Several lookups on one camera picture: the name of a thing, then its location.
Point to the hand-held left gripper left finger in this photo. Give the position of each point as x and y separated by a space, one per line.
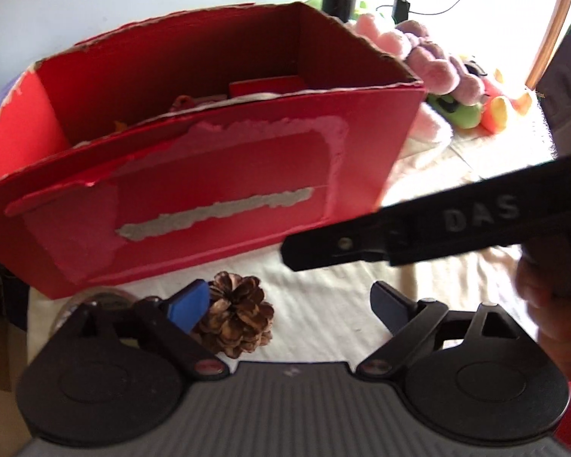
188 304

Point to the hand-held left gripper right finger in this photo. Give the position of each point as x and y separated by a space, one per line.
390 307

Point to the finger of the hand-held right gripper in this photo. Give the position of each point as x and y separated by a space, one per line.
323 247

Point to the brown pine cone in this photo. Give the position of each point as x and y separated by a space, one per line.
238 314

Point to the large red cardboard box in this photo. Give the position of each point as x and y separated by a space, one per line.
219 176

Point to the red patterned gift box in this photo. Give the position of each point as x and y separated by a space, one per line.
266 86

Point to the person's right hand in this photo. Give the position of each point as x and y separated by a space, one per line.
566 338

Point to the yellow and orange plush toy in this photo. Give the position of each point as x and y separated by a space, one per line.
497 114

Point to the green plush toy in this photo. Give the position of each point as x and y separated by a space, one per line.
461 114

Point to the mauve plush toy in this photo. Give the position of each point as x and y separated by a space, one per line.
437 66

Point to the grey fabric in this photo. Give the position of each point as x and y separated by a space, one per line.
568 85

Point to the pink plush rabbit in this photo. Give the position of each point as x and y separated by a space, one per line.
385 38

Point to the curved wooden hoop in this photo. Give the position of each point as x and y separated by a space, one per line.
552 24

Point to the black charger plug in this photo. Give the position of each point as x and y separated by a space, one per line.
400 9

